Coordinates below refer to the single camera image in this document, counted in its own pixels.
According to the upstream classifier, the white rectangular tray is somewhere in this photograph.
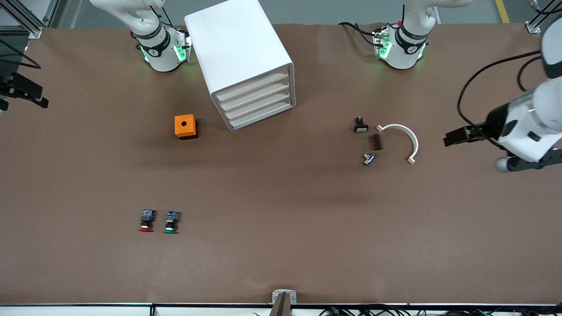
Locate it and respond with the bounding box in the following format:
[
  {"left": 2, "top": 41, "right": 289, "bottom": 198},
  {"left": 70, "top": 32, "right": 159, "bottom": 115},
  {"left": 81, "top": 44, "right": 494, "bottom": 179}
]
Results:
[{"left": 215, "top": 72, "right": 290, "bottom": 103}]

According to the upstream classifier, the orange button box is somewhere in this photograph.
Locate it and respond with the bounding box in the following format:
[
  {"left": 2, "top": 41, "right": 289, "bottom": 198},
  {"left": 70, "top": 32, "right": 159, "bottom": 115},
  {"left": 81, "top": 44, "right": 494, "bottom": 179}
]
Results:
[{"left": 174, "top": 114, "right": 199, "bottom": 140}]

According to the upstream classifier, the red push button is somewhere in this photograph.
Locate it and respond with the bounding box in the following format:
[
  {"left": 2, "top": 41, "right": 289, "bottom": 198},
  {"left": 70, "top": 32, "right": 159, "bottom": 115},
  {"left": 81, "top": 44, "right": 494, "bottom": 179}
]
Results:
[{"left": 138, "top": 209, "right": 157, "bottom": 233}]

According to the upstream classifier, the green push button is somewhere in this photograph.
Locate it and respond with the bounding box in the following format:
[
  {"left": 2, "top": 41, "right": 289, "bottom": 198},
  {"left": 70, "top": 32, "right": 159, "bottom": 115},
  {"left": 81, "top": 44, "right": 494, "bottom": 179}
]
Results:
[{"left": 163, "top": 211, "right": 181, "bottom": 235}]

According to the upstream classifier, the white curved plastic clip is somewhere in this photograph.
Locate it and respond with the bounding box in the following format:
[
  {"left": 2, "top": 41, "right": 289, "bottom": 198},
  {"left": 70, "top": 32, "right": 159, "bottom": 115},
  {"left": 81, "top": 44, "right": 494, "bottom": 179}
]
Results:
[{"left": 376, "top": 123, "right": 420, "bottom": 165}]

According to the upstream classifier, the brown table mat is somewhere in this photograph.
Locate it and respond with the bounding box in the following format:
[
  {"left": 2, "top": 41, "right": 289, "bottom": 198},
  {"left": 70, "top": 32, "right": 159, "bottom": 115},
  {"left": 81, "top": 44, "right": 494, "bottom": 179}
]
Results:
[{"left": 0, "top": 22, "right": 562, "bottom": 306}]

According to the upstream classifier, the aluminium frame profile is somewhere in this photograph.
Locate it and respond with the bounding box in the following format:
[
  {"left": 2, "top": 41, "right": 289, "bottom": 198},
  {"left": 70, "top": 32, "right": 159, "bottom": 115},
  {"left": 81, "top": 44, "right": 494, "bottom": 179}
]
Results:
[
  {"left": 0, "top": 0, "right": 60, "bottom": 39},
  {"left": 525, "top": 0, "right": 562, "bottom": 34}
]

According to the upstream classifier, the black arm base cable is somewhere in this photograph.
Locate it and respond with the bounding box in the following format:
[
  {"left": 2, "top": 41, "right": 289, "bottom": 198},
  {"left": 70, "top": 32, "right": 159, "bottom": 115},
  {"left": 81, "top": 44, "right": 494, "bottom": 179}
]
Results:
[{"left": 338, "top": 21, "right": 381, "bottom": 47}]

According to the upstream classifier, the black cable bundle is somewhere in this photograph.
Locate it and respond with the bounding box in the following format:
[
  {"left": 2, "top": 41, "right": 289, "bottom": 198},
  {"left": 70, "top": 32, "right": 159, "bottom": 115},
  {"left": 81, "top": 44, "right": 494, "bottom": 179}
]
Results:
[{"left": 318, "top": 306, "right": 562, "bottom": 316}]

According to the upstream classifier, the white table edge rail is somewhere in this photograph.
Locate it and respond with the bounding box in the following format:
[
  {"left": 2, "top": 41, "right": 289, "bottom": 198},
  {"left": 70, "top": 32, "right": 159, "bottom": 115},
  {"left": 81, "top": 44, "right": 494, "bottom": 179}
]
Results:
[{"left": 0, "top": 302, "right": 562, "bottom": 316}]

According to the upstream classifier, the grey mount bracket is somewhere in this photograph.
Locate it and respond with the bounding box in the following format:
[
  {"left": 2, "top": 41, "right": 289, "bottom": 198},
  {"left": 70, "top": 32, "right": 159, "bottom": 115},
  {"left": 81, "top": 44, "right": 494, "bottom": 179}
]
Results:
[{"left": 272, "top": 289, "right": 298, "bottom": 305}]

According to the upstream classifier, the brown camera support pole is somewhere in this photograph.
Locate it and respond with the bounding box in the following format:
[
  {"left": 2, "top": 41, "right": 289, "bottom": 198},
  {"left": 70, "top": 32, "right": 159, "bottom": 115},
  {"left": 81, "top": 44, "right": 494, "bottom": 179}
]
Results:
[{"left": 269, "top": 293, "right": 293, "bottom": 316}]

